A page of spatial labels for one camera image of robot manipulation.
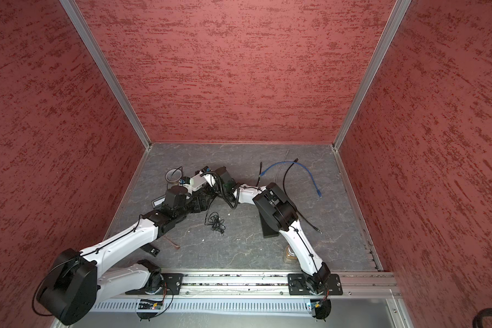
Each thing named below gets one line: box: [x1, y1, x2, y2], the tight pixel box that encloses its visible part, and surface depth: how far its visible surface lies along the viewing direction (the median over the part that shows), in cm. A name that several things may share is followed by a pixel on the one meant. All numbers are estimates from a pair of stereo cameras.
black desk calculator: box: [151, 194, 167, 209], surface depth 94 cm
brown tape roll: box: [164, 168, 183, 186], surface depth 107 cm
